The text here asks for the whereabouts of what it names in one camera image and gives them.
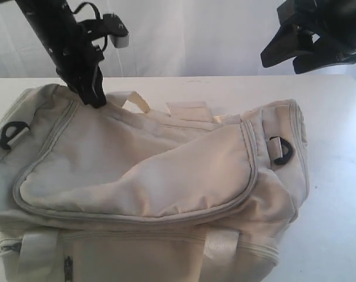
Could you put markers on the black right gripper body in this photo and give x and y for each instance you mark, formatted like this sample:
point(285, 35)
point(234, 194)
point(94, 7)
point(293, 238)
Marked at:
point(335, 20)

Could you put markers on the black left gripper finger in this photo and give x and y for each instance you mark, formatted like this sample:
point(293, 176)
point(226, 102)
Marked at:
point(98, 96)
point(83, 88)

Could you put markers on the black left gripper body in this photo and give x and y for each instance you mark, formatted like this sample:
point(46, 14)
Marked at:
point(77, 61)

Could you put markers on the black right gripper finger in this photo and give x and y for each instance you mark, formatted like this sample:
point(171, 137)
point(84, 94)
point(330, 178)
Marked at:
point(282, 47)
point(325, 54)

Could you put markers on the beige fabric duffel bag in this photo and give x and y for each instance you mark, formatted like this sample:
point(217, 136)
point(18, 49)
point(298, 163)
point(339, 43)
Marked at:
point(127, 193)

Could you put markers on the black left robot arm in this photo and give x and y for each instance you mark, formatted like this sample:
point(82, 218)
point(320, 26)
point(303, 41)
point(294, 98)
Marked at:
point(51, 20)

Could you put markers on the white curtain backdrop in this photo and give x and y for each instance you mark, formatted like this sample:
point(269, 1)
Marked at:
point(167, 38)

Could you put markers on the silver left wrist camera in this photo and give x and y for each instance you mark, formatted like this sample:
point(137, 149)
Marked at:
point(116, 30)

